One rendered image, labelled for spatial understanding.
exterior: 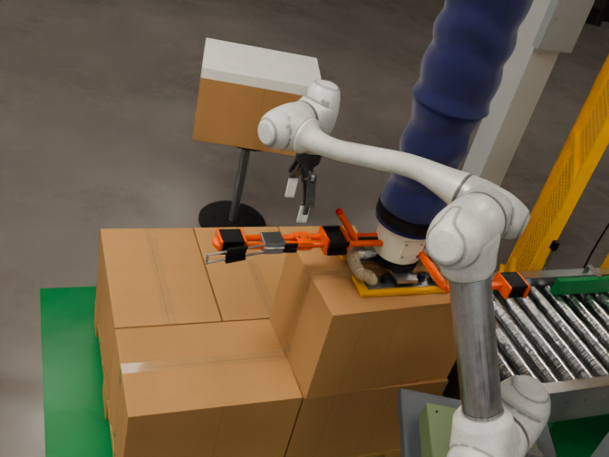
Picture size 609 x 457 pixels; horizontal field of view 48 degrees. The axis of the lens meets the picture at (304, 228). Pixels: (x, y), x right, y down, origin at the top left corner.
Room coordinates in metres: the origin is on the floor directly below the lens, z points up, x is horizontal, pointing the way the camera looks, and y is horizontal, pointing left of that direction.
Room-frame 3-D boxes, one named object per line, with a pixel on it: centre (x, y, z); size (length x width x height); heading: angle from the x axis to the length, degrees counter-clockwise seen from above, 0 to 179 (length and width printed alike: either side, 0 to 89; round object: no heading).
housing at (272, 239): (1.78, 0.09, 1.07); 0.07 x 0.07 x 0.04; 27
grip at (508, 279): (1.89, -0.71, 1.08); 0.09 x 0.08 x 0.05; 27
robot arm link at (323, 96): (1.79, 0.05, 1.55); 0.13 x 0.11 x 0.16; 150
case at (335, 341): (1.99, -0.32, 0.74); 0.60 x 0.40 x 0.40; 120
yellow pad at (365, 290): (1.91, -0.37, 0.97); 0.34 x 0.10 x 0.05; 117
